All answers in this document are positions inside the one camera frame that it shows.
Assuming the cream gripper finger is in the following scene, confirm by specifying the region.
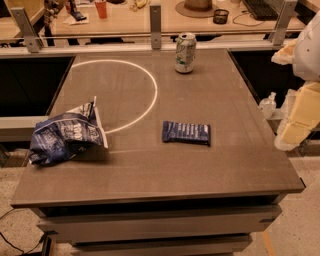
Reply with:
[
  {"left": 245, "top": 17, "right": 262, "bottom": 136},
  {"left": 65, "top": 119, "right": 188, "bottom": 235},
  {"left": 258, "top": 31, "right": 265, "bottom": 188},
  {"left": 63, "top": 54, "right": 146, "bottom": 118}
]
[
  {"left": 274, "top": 81, "right": 320, "bottom": 151},
  {"left": 271, "top": 39, "right": 297, "bottom": 65}
]

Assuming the white green 7up can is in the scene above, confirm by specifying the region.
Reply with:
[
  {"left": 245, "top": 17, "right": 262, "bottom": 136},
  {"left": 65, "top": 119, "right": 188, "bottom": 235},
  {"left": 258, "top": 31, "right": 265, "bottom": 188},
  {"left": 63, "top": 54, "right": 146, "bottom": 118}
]
[{"left": 175, "top": 32, "right": 197, "bottom": 74}]

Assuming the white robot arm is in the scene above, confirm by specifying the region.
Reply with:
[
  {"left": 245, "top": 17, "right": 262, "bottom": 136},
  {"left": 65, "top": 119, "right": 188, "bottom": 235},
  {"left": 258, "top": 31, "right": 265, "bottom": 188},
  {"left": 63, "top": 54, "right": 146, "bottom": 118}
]
[{"left": 271, "top": 11, "right": 320, "bottom": 151}]

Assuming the blue rxbar blueberry wrapper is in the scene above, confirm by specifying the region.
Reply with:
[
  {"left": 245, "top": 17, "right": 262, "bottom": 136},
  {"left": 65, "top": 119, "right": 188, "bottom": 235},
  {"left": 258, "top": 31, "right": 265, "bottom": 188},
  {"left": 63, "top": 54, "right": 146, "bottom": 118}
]
[{"left": 162, "top": 121, "right": 211, "bottom": 146}]

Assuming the clear sanitizer bottle left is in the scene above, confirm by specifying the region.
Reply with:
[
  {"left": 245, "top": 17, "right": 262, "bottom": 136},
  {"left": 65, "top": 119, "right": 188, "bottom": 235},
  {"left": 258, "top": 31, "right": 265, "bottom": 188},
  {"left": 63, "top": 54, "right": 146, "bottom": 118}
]
[{"left": 259, "top": 92, "right": 276, "bottom": 119}]

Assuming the black keyboard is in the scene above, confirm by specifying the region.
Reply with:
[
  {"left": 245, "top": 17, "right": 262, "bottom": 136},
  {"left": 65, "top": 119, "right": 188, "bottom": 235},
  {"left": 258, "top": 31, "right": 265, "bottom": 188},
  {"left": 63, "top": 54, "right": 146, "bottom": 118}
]
[{"left": 242, "top": 0, "right": 278, "bottom": 21}]

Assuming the black mesh pen cup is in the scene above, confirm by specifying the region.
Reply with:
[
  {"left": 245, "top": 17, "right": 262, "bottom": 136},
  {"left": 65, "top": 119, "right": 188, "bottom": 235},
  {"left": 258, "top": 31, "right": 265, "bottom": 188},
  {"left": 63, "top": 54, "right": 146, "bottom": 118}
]
[{"left": 213, "top": 9, "right": 229, "bottom": 25}]

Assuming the tan hat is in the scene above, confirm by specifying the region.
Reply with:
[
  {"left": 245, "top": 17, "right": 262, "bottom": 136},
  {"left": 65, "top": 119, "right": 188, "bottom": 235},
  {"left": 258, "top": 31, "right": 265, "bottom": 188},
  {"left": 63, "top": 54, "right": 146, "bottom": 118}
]
[{"left": 175, "top": 0, "right": 217, "bottom": 18}]

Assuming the grey drawer cabinet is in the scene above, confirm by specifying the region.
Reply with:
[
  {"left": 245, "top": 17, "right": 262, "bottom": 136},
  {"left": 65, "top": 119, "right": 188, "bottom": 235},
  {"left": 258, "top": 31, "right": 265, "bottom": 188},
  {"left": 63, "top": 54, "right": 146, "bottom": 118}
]
[{"left": 38, "top": 197, "right": 282, "bottom": 256}]

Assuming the orange cup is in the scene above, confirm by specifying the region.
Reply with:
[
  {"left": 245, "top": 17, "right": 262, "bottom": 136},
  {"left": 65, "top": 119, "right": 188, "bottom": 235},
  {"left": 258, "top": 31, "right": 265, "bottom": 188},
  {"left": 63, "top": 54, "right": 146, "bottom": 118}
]
[{"left": 94, "top": 0, "right": 107, "bottom": 19}]

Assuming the blue crumpled chip bag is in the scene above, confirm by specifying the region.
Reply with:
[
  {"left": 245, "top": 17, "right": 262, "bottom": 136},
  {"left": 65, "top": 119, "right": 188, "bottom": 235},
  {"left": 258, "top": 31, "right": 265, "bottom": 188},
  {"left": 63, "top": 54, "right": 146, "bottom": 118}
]
[{"left": 28, "top": 97, "right": 108, "bottom": 166}]

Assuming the grey metal bracket right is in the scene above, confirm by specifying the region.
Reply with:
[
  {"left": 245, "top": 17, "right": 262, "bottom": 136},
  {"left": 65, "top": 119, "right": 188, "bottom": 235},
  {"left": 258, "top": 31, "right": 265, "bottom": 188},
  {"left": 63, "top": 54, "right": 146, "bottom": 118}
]
[{"left": 270, "top": 0, "right": 298, "bottom": 46}]

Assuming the grey metal bracket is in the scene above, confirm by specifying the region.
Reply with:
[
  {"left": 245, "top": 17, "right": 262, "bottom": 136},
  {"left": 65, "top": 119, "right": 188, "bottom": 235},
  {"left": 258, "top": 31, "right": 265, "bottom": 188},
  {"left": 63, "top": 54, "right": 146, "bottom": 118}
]
[
  {"left": 11, "top": 7, "right": 43, "bottom": 53},
  {"left": 270, "top": 0, "right": 298, "bottom": 46},
  {"left": 149, "top": 4, "right": 161, "bottom": 50}
]

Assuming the grey metal bracket middle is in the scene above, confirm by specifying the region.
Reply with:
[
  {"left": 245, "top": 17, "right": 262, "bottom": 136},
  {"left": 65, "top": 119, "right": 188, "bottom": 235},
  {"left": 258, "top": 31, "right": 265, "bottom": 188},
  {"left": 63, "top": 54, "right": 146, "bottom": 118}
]
[{"left": 149, "top": 4, "right": 161, "bottom": 50}]

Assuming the grey metal bracket left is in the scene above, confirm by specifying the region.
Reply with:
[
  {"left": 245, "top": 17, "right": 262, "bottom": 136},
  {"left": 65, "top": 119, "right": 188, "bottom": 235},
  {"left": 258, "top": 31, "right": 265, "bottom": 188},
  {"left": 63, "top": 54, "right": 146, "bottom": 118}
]
[{"left": 11, "top": 7, "right": 43, "bottom": 53}]

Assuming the black floor cable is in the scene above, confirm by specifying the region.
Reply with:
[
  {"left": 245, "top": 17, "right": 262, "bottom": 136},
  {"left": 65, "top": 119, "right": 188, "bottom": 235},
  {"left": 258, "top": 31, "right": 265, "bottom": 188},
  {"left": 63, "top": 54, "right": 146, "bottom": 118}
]
[{"left": 0, "top": 208, "right": 48, "bottom": 256}]

